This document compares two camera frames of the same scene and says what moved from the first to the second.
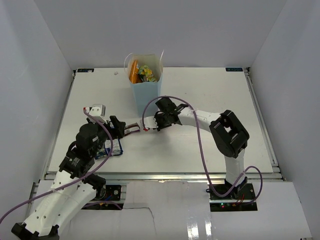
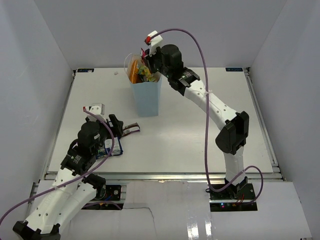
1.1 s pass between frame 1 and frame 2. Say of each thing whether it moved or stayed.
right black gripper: moved
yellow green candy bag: stayed
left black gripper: stayed
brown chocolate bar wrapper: stayed
